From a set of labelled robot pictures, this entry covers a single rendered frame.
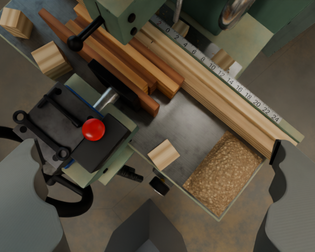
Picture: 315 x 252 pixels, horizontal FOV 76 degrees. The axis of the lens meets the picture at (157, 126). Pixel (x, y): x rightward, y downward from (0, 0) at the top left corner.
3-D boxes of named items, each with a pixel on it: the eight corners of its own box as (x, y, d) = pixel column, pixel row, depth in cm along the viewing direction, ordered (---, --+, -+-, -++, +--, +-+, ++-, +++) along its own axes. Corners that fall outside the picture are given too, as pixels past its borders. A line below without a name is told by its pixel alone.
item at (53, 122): (26, 132, 33) (1, 129, 27) (72, 81, 34) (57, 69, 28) (87, 185, 32) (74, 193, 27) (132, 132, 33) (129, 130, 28)
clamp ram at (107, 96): (80, 106, 39) (59, 94, 30) (106, 77, 39) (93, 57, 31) (115, 136, 38) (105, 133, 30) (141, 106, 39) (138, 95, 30)
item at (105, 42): (80, 36, 41) (71, 22, 36) (87, 30, 41) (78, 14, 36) (150, 95, 40) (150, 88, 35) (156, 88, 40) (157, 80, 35)
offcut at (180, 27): (180, 42, 52) (182, 36, 49) (169, 35, 52) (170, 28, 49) (187, 33, 52) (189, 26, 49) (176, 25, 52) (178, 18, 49)
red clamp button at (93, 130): (79, 131, 27) (76, 130, 26) (93, 114, 28) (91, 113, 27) (95, 145, 27) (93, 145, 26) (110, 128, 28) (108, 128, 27)
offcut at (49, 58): (53, 80, 40) (43, 73, 36) (41, 61, 40) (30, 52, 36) (73, 69, 40) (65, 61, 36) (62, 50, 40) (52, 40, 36)
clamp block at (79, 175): (44, 134, 42) (15, 131, 33) (89, 85, 43) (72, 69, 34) (99, 181, 41) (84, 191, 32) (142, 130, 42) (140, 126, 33)
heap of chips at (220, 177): (182, 186, 38) (185, 190, 35) (227, 130, 40) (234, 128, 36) (218, 217, 38) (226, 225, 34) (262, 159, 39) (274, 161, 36)
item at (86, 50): (59, 38, 40) (37, 12, 33) (63, 33, 41) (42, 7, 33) (154, 117, 40) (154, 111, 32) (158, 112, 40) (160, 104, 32)
